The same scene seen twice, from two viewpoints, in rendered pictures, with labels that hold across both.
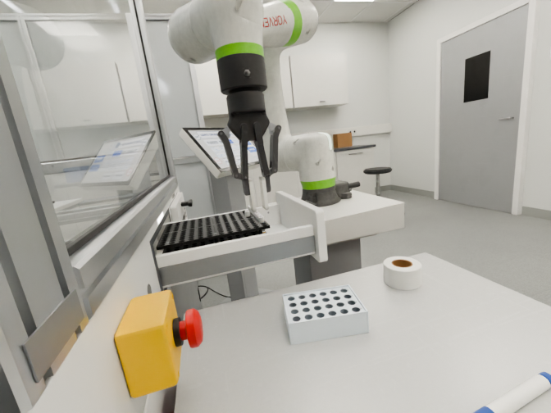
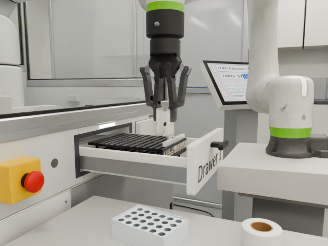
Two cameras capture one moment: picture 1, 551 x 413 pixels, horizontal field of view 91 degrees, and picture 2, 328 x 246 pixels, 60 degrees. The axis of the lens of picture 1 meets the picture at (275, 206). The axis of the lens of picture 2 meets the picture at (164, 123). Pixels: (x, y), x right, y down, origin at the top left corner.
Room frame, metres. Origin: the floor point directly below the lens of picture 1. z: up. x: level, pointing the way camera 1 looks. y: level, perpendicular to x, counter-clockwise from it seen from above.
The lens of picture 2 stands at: (0.00, -0.40, 1.05)
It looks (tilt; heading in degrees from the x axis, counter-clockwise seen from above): 7 degrees down; 38
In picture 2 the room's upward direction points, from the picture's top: straight up
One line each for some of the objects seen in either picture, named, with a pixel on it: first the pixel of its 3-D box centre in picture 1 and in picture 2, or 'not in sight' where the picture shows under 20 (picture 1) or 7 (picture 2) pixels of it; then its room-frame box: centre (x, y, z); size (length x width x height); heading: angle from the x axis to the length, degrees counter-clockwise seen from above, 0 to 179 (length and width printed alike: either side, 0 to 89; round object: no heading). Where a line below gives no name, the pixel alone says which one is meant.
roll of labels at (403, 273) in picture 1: (402, 272); (260, 236); (0.50, -0.24, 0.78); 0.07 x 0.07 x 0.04
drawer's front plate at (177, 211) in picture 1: (179, 214); (155, 131); (0.87, 0.32, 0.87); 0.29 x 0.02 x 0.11; 14
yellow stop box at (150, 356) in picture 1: (156, 338); (19, 179); (0.25, 0.14, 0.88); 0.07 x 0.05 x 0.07; 14
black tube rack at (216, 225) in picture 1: (216, 238); (139, 151); (0.59, 0.15, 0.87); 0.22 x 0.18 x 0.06; 104
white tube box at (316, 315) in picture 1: (322, 311); (149, 228); (0.40, -0.06, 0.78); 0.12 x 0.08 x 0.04; 93
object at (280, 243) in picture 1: (211, 240); (136, 152); (0.59, 0.15, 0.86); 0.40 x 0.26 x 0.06; 104
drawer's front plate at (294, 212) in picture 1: (297, 220); (208, 155); (0.64, -0.05, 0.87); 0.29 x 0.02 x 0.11; 14
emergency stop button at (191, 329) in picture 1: (188, 329); (32, 181); (0.26, 0.11, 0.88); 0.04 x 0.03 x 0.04; 14
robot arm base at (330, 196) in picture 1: (332, 191); (309, 144); (0.99, -0.22, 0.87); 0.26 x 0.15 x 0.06; 110
